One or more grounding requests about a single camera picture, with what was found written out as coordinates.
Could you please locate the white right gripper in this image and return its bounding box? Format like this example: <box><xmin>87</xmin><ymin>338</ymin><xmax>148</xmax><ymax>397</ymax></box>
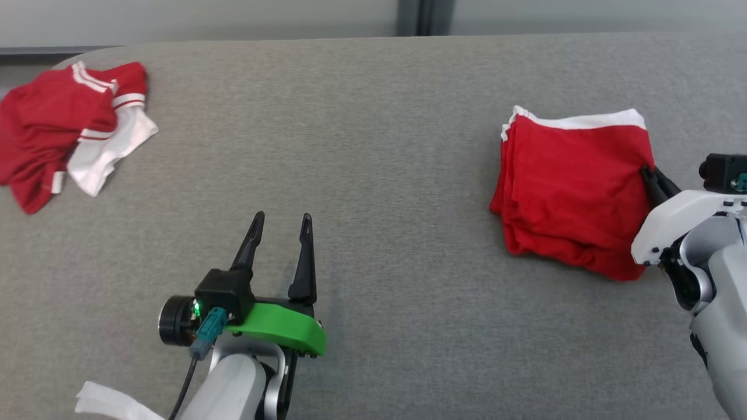
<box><xmin>631</xmin><ymin>166</ymin><xmax>747</xmax><ymax>267</ymax></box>

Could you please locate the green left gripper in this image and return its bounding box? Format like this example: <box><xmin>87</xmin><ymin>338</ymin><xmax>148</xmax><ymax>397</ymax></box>
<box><xmin>225</xmin><ymin>211</ymin><xmax>328</xmax><ymax>358</ymax></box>

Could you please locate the plain red garment white hem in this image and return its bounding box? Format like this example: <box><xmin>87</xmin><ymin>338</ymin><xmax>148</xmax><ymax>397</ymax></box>
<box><xmin>489</xmin><ymin>105</ymin><xmax>658</xmax><ymax>282</ymax></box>

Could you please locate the red white numbered jersey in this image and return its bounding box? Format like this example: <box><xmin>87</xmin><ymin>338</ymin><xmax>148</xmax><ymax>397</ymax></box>
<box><xmin>0</xmin><ymin>61</ymin><xmax>159</xmax><ymax>215</ymax></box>

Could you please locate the grey fabric sofa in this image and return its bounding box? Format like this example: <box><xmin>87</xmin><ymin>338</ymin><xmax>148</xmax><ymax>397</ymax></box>
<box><xmin>0</xmin><ymin>32</ymin><xmax>747</xmax><ymax>420</ymax></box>

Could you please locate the white tape tag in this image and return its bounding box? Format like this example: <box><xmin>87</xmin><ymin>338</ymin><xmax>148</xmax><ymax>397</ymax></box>
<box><xmin>74</xmin><ymin>381</ymin><xmax>167</xmax><ymax>420</ymax></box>

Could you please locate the dark grey wall post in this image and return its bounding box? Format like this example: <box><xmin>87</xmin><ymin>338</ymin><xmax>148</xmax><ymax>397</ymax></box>
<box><xmin>396</xmin><ymin>0</ymin><xmax>456</xmax><ymax>37</ymax></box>

